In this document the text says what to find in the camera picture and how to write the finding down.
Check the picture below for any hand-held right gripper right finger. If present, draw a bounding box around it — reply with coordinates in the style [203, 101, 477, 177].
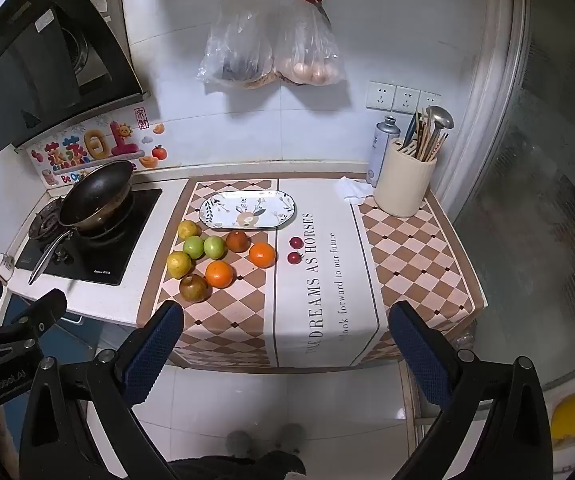
[387, 301, 553, 480]

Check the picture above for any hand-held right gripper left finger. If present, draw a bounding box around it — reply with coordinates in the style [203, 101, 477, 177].
[19, 300, 186, 480]

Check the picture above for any large red apple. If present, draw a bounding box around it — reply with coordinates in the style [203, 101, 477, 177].
[179, 273, 212, 304]

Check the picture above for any orange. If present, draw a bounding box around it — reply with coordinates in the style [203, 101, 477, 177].
[205, 260, 235, 289]
[248, 242, 276, 269]

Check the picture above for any small red apple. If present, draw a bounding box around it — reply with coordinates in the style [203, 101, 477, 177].
[226, 230, 250, 254]

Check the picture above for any oval floral plate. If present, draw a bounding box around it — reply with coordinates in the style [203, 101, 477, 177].
[199, 191, 298, 231]

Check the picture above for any blue cabinet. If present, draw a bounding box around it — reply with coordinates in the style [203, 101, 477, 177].
[0, 292, 108, 451]

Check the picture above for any black gas stove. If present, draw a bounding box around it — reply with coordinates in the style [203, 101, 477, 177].
[15, 187, 163, 287]

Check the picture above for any checkered table mat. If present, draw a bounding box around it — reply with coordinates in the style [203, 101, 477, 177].
[136, 177, 488, 373]

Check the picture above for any black frying pan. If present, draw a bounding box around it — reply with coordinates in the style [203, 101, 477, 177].
[28, 160, 134, 286]

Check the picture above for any yellow packet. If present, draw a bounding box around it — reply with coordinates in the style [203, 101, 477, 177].
[550, 390, 575, 443]

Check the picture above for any cream utensil holder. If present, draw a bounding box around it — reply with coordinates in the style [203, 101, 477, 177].
[373, 137, 438, 218]

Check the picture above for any white crumpled tissue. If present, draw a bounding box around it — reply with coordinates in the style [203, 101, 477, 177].
[334, 176, 374, 206]

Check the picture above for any grey spray can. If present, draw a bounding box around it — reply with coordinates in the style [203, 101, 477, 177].
[366, 115, 401, 188]

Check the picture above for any frosted glass door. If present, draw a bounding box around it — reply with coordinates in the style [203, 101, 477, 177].
[447, 0, 575, 396]

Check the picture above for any bundle of chopsticks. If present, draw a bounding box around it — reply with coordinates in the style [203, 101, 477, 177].
[407, 115, 448, 161]

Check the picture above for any black range hood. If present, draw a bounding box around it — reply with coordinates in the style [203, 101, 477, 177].
[0, 0, 151, 153]

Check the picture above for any metal ladle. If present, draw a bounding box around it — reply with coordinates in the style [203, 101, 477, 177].
[425, 105, 455, 161]

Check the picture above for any plastic bag with dark contents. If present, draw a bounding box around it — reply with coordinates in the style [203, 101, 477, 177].
[196, 0, 274, 88]

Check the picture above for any plastic bag with eggs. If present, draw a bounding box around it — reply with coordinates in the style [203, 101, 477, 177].
[272, 2, 345, 87]

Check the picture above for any colourful lettered wall sticker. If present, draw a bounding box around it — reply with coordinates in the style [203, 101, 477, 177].
[26, 120, 143, 187]

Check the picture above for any dark handled utensil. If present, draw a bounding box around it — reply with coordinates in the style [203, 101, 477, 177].
[401, 112, 421, 150]

